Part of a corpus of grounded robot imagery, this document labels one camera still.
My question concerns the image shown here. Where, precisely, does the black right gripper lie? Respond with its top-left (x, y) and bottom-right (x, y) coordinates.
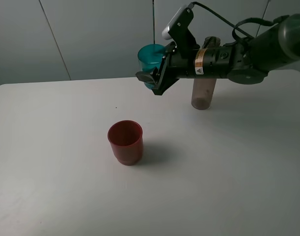
top-left (136, 41), bottom-right (200, 95)

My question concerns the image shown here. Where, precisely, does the teal translucent plastic cup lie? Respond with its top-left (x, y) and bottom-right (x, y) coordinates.
top-left (136, 44), bottom-right (165, 90)

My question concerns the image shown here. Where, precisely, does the clear grey water bottle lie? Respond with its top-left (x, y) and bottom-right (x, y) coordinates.
top-left (191, 36), bottom-right (220, 110)

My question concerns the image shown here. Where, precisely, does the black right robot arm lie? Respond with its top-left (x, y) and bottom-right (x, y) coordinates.
top-left (136, 8), bottom-right (300, 95)

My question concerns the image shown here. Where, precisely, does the red plastic cup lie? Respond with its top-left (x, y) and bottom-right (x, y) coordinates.
top-left (108, 120), bottom-right (143, 166)

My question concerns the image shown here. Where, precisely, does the black camera cable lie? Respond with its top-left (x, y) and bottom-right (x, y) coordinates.
top-left (190, 1), bottom-right (275, 41)

